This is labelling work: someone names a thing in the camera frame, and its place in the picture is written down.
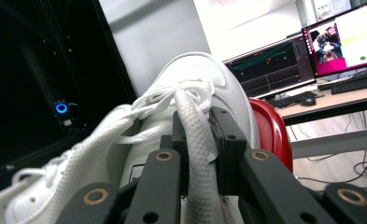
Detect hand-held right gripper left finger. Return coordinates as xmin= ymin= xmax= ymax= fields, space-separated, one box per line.
xmin=160 ymin=110 xmax=191 ymax=197

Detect monitor with dark screen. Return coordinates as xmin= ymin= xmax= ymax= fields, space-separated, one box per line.
xmin=222 ymin=33 xmax=317 ymax=101

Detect red and black shoe rack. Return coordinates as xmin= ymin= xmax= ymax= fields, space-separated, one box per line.
xmin=248 ymin=97 xmax=294 ymax=174

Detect papers on wall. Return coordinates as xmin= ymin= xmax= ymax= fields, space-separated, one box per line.
xmin=311 ymin=0 xmax=354 ymax=21

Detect black computer mouse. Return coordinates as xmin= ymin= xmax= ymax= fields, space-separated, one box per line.
xmin=299 ymin=96 xmax=318 ymax=107

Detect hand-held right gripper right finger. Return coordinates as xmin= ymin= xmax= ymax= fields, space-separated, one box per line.
xmin=209 ymin=106 xmax=248 ymax=197

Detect white-framed desk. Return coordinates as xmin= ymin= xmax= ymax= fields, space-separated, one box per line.
xmin=276 ymin=84 xmax=367 ymax=161

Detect monitor with bright screen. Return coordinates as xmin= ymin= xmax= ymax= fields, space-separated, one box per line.
xmin=301 ymin=0 xmax=367 ymax=79

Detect white sneaker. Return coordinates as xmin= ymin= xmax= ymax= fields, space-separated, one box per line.
xmin=44 ymin=50 xmax=261 ymax=224
xmin=0 ymin=147 xmax=77 ymax=224

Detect black keyboard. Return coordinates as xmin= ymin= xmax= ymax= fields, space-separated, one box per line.
xmin=330 ymin=72 xmax=367 ymax=95
xmin=265 ymin=91 xmax=318 ymax=109

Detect tangle of floor cables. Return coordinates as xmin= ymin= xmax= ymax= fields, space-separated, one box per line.
xmin=291 ymin=108 xmax=367 ymax=191

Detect device with blue ring light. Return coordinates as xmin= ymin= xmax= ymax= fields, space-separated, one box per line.
xmin=52 ymin=99 xmax=80 ymax=129

